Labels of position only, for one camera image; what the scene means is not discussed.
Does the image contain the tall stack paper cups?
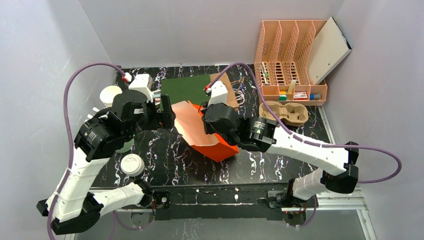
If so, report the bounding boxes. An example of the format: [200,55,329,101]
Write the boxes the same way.
[99,85,123,108]

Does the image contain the pink desk file organizer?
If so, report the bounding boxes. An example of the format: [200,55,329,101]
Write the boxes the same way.
[254,20,328,106]

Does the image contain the metal base rail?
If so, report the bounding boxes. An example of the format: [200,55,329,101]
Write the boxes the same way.
[70,182,377,239]

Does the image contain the green paper bag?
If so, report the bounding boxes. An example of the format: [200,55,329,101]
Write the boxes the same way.
[160,74,211,105]

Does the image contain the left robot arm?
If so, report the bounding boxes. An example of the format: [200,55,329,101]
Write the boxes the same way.
[36,89,176,238]

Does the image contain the red small box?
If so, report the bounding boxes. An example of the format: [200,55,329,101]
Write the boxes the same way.
[293,92,309,101]

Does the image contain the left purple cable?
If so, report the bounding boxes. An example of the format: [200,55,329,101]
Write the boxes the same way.
[46,62,133,240]

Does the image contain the stack of pulp cup carriers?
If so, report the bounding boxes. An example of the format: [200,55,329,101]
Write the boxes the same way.
[266,100,309,127]

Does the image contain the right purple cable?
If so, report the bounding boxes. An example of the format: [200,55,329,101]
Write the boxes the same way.
[205,62,403,228]

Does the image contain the purple cable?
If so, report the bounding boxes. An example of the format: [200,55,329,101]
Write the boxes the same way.
[205,62,403,228]
[46,62,133,240]

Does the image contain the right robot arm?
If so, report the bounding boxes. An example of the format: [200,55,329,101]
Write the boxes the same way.
[201,103,359,204]

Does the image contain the green cup of straws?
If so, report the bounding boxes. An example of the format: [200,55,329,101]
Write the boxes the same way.
[83,107,136,158]

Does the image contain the white board panel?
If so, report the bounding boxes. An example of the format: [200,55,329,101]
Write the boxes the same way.
[306,16,352,85]

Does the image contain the brown kraft paper bag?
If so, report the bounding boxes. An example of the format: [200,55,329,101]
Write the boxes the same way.
[217,73,239,111]

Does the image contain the orange paper bag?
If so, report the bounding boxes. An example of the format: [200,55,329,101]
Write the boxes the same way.
[172,100,240,163]

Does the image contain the white cup lids stack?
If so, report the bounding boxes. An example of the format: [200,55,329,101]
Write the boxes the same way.
[120,153,145,177]

